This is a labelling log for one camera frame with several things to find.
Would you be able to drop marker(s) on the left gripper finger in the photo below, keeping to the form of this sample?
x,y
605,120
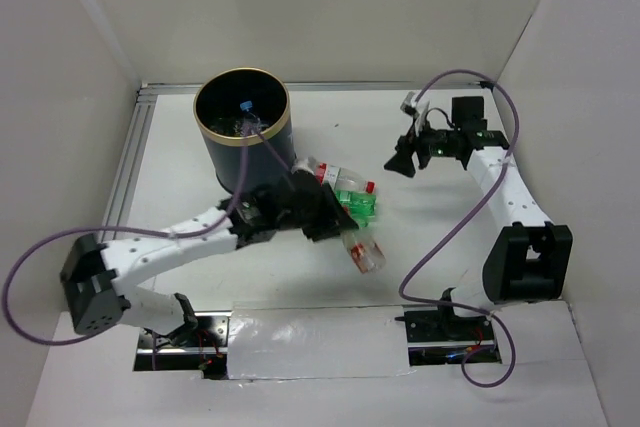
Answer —
x,y
335,211
321,230

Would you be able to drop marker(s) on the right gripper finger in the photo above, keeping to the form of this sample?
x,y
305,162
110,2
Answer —
x,y
424,150
401,162

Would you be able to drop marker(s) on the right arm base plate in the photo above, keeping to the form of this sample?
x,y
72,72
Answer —
x,y
435,336

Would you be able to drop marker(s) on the red cap bottle front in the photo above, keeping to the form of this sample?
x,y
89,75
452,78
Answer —
x,y
363,251

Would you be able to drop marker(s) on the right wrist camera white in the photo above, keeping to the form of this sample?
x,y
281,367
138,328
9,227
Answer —
x,y
410,106

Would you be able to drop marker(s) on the green bottle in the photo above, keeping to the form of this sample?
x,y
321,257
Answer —
x,y
357,203
362,220

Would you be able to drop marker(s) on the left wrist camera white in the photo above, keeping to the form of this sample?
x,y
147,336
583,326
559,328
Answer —
x,y
306,164

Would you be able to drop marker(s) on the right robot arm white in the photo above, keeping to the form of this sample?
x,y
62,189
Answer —
x,y
529,259

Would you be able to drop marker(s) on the red label bottle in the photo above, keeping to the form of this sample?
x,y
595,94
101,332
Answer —
x,y
342,179

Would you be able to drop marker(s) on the white plastic sheet front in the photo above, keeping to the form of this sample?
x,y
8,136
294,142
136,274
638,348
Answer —
x,y
317,343

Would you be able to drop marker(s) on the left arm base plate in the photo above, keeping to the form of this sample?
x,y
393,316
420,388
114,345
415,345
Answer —
x,y
204,352

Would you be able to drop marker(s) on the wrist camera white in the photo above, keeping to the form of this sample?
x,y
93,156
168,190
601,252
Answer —
x,y
410,106
306,164

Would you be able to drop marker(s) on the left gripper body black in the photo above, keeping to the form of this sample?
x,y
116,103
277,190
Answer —
x,y
313,215

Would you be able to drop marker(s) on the aluminium frame rail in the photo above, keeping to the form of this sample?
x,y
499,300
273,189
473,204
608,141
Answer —
x,y
124,184
177,89

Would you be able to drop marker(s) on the clear bottle blue label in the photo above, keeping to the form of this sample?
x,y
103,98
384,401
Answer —
x,y
249,121

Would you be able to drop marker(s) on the dark blue round bin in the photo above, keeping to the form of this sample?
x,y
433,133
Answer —
x,y
216,110

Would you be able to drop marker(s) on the aluminium frame rail back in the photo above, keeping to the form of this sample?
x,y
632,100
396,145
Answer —
x,y
177,89

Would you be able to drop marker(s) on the aluminium frame rail left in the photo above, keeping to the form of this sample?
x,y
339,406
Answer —
x,y
124,184

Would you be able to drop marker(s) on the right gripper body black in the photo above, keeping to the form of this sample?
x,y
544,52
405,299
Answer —
x,y
441,140

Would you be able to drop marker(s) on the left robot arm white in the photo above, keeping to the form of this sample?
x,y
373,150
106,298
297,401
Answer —
x,y
103,282

